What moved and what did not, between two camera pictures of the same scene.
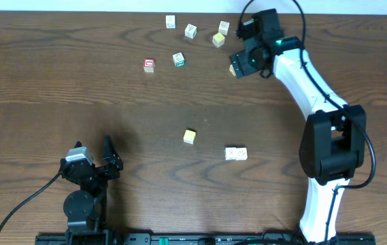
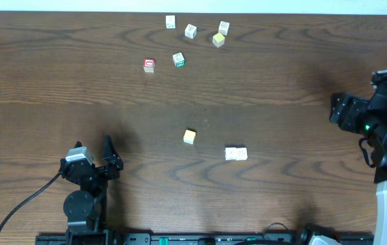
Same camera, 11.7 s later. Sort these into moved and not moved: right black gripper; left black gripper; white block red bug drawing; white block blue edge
Moved: right black gripper
Not moved: white block blue edge; white block red bug drawing; left black gripper
